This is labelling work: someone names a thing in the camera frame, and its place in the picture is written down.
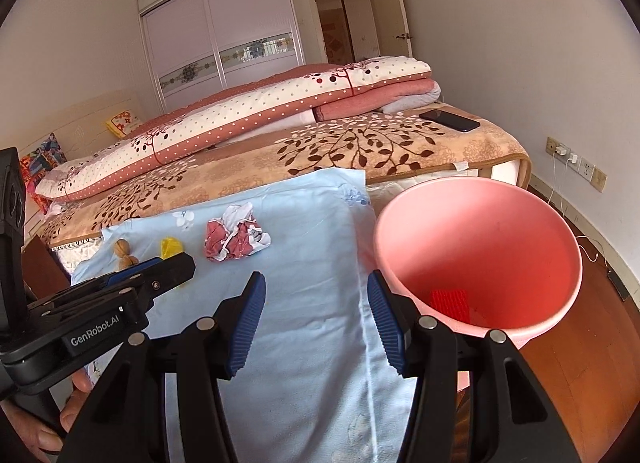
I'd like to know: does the colourful patterned pillow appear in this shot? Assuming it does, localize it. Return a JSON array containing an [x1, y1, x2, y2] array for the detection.
[[20, 133, 67, 214]]

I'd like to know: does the wall power socket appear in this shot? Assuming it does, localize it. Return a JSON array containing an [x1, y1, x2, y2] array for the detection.
[[546, 137, 608, 192]]

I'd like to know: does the white sliding door wardrobe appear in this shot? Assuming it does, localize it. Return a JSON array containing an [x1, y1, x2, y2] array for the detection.
[[137, 0, 332, 111]]

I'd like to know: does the walnut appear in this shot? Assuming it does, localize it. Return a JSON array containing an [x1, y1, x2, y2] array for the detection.
[[114, 239, 130, 258], [118, 255, 139, 270]]

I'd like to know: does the pink plastic trash bucket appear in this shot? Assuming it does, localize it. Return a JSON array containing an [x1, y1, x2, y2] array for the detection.
[[373, 177, 582, 376]]

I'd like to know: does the black smartphone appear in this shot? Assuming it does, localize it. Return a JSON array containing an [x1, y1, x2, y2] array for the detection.
[[419, 109, 480, 133]]

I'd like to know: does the cream bed headboard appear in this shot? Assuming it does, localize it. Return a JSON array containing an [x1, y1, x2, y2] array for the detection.
[[1, 90, 148, 160]]

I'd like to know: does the yellow plastic wrapper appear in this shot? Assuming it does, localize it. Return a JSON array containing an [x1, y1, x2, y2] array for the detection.
[[160, 237, 183, 259]]

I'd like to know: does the brown leaf pattern blanket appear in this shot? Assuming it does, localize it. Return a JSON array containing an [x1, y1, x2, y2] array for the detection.
[[37, 105, 532, 247]]

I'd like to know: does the light blue floral cloth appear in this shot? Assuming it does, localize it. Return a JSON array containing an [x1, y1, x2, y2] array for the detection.
[[74, 168, 414, 462]]

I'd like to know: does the white charger cable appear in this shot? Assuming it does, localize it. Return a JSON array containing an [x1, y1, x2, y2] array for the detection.
[[546, 144, 609, 264]]

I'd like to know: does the red foam fruit net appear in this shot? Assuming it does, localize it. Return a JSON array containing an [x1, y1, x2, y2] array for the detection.
[[426, 289, 471, 323]]

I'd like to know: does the person's left hand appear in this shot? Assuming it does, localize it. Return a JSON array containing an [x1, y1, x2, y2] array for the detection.
[[1, 369, 92, 462]]

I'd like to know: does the pink folded blanket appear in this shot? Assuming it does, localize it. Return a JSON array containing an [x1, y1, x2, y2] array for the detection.
[[314, 79, 442, 122]]

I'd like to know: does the wooden bedroom door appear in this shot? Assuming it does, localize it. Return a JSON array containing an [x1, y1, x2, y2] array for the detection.
[[307, 0, 414, 67]]

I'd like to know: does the polka dot folded quilt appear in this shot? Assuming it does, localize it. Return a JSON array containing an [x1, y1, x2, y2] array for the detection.
[[35, 56, 434, 201]]

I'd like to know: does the yellow floral pillow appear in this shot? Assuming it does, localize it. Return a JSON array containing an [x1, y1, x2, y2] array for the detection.
[[105, 110, 142, 139]]

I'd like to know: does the crumpled red white paper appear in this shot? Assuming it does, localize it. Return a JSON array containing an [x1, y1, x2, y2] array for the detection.
[[204, 202, 271, 263]]

